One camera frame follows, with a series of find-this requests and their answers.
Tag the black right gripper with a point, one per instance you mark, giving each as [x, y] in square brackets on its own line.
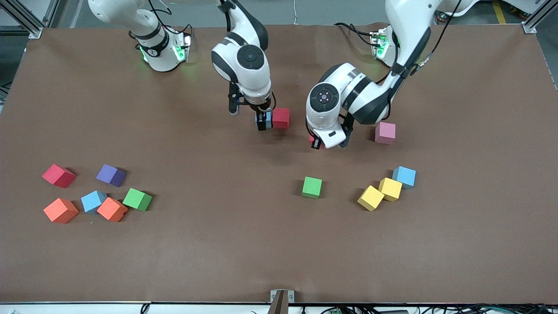
[261, 116]

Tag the red foam block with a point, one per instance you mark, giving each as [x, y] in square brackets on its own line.
[311, 140]
[281, 118]

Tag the blue foam block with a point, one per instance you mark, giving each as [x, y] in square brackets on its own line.
[92, 202]
[270, 121]
[404, 176]

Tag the green foam block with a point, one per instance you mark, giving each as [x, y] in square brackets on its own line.
[137, 199]
[312, 187]

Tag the purple foam block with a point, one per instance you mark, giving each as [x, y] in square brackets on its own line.
[110, 175]

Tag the orange foam block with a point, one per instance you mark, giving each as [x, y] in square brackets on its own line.
[60, 210]
[112, 209]

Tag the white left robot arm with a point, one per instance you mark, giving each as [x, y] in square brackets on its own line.
[322, 120]

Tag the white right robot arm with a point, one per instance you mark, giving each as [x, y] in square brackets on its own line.
[242, 83]

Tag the pink foam block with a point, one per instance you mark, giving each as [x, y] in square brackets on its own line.
[385, 133]

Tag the yellow foam block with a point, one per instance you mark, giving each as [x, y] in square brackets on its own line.
[370, 198]
[390, 189]

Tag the brown table mat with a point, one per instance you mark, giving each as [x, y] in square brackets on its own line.
[279, 244]

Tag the crimson foam block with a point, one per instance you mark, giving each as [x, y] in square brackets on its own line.
[59, 176]

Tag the yellow floor tape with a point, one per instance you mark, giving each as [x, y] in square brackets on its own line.
[499, 11]

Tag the white background machine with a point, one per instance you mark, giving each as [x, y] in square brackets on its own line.
[523, 4]

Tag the metal table bracket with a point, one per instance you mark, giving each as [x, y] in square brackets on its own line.
[273, 296]

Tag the aluminium frame post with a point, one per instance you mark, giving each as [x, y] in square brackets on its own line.
[530, 28]
[24, 19]

